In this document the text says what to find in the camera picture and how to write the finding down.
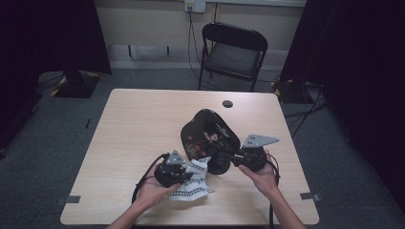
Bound right hand-held gripper cable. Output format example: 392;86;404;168
267;154;282;229

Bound left hand-held gripper cable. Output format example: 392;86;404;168
131;153;170;204

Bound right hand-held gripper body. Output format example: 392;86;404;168
237;134;281;174

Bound person's right hand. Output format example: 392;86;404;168
238;149;281;198

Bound white patterned cloth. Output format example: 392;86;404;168
168;156;214;202

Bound grey tape strip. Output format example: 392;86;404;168
300;192;321;202
56;195;82;206

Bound black folding chair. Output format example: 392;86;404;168
198;22;269;94

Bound black floor cables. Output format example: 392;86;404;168
284;81;329;139

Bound white wall socket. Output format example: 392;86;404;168
184;0;207;14

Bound hand-held gripper cable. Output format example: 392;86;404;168
131;153;170;204
267;154;282;229

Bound black stand base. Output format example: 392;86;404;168
271;79;315;105
51;70;101;99

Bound black wall socket cable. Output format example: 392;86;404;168
186;9;206;82

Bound person's left hand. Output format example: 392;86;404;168
135;176;183;212

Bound black curtain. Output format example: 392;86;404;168
280;0;405;206
0;0;113;151

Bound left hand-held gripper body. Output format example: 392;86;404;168
154;150;189;189

